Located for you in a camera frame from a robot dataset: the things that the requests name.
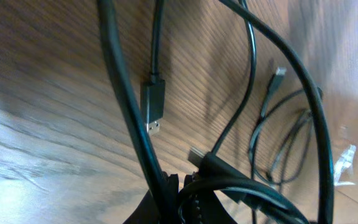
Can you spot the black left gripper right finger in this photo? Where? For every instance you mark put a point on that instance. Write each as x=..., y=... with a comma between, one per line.
x=205, y=207

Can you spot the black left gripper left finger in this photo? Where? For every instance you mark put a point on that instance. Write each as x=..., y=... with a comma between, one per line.
x=147, y=211

